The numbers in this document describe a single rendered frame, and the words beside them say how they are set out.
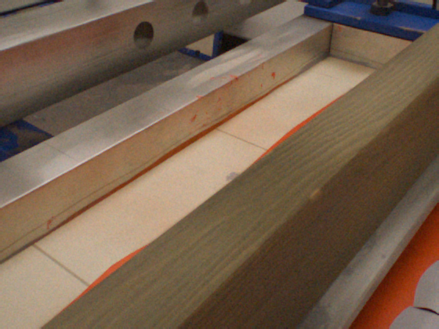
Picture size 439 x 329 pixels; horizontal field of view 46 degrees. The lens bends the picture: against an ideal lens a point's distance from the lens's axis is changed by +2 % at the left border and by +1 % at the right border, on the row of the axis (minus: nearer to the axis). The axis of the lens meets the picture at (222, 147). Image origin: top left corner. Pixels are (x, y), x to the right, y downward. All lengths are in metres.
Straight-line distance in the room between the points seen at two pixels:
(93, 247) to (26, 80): 0.12
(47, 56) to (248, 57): 0.17
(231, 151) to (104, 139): 0.10
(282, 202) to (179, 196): 0.18
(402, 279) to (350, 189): 0.11
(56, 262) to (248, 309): 0.16
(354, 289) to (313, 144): 0.07
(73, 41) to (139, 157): 0.09
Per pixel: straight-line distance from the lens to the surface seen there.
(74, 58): 0.38
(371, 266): 0.24
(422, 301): 0.29
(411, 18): 0.53
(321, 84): 0.48
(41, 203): 0.31
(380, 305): 0.29
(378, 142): 0.21
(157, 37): 0.43
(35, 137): 0.49
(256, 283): 0.16
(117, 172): 0.34
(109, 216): 0.33
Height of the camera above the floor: 1.16
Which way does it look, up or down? 33 degrees down
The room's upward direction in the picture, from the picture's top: straight up
